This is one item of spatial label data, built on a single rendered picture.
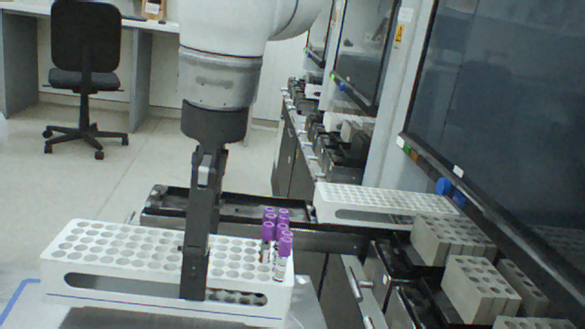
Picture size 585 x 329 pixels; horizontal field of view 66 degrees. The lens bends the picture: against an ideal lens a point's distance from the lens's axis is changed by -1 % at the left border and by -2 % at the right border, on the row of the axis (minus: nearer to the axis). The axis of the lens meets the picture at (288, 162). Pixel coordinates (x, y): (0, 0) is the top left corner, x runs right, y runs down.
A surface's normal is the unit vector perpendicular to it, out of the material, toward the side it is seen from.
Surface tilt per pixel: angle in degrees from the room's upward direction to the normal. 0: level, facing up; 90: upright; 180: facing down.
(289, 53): 90
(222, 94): 90
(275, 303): 90
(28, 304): 0
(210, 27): 108
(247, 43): 101
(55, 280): 90
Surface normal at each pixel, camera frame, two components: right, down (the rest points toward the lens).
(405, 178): 0.09, 0.35
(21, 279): 0.15, -0.93
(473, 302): -0.99, -0.11
